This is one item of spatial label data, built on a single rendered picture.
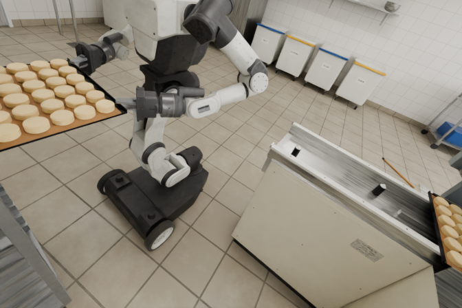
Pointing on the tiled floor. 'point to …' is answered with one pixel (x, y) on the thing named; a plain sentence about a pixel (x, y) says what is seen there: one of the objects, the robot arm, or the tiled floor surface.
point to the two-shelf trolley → (446, 133)
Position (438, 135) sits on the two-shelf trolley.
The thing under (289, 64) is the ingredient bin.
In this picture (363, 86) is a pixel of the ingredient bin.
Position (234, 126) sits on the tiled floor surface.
